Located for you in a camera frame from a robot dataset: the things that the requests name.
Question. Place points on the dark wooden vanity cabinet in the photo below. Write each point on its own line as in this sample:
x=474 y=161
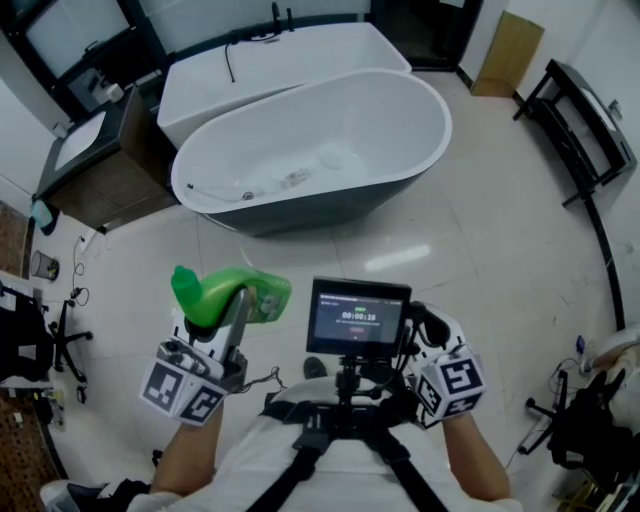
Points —
x=115 y=190

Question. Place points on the brown cardboard panel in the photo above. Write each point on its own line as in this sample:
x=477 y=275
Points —
x=507 y=55

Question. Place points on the teal waste bin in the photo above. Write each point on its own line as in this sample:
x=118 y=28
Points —
x=42 y=212

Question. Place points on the white sink basin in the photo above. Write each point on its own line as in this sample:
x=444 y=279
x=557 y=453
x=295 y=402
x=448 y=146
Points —
x=80 y=140

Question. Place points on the black-framed frosted glass partition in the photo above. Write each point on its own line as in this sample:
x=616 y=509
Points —
x=75 y=30

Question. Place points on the person's left forearm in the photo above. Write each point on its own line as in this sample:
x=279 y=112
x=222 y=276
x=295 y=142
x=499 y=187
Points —
x=185 y=455

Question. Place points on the white round dish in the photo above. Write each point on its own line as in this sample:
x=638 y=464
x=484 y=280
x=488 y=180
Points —
x=332 y=156

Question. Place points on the small white cup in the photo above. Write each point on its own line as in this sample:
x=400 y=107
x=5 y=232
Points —
x=114 y=92

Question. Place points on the black office chair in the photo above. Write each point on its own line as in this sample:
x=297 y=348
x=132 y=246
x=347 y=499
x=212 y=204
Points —
x=25 y=340
x=590 y=430

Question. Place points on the clear plastic bottle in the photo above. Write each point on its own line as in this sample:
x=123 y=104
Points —
x=295 y=178

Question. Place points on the green plastic bottle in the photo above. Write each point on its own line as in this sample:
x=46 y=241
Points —
x=225 y=290

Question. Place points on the black mesh waste basket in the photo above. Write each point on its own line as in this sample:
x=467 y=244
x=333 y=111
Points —
x=44 y=265

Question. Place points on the black glass door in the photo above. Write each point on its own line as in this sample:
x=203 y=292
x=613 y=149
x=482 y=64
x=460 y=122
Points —
x=425 y=30

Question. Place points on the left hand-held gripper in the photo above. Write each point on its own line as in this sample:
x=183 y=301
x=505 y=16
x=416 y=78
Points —
x=180 y=385

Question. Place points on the small blue device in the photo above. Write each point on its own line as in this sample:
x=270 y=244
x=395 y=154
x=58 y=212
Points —
x=581 y=344

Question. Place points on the person's right forearm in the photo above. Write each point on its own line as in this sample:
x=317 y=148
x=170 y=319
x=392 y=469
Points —
x=475 y=460

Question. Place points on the black body-worn monitor screen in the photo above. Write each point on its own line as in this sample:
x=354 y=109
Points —
x=357 y=320

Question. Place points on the person's black left shoe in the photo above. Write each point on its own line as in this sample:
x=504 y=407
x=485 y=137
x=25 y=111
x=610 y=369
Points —
x=315 y=367

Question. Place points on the black metal table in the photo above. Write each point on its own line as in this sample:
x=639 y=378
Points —
x=570 y=80

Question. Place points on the oval dark green bathtub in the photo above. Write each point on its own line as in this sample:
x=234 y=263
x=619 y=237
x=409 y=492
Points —
x=300 y=130

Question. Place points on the white rectangular bathtub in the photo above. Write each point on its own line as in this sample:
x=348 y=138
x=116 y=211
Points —
x=300 y=55

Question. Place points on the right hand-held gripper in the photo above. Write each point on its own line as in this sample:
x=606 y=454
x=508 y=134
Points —
x=450 y=385

